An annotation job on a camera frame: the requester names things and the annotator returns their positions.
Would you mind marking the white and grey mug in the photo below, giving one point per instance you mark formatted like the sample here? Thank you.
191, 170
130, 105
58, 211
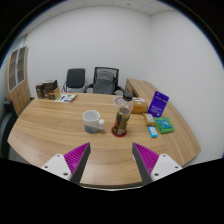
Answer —
90, 120

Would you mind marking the small tan packet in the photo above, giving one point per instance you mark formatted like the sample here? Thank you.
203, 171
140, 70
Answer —
149, 119

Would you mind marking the white colourful booklet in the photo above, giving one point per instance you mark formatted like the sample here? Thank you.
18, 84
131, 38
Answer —
66, 98

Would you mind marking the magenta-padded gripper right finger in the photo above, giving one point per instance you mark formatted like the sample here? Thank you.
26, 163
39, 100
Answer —
146, 159

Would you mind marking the purple upright package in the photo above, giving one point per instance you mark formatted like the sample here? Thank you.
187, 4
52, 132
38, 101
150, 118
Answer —
158, 104

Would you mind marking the clear black-capped drink bottle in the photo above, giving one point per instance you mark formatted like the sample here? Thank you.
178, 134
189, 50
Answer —
122, 116

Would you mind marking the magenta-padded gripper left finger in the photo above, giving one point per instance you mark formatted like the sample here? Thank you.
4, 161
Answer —
77, 159

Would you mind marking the wooden side desk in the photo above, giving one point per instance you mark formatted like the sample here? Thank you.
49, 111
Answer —
138, 85

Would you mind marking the wooden shelf cabinet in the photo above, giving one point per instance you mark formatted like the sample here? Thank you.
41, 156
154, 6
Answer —
16, 86

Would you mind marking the orange-brown cardboard box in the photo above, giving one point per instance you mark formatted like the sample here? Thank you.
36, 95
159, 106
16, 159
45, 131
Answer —
140, 106

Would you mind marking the flat green box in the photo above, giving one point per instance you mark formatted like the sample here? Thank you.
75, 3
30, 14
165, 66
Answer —
164, 125

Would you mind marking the black leather armchair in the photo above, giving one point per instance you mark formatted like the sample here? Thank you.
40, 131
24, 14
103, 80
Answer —
6, 130

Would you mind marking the black office chair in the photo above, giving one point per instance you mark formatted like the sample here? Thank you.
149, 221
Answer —
75, 78

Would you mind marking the grey mesh-back office chair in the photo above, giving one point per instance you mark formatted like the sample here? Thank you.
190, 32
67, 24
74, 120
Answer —
105, 80

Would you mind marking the round white paper disc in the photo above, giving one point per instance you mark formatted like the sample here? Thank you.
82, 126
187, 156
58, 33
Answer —
118, 101

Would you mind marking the small light blue box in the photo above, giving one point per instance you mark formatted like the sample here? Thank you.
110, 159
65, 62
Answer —
153, 132

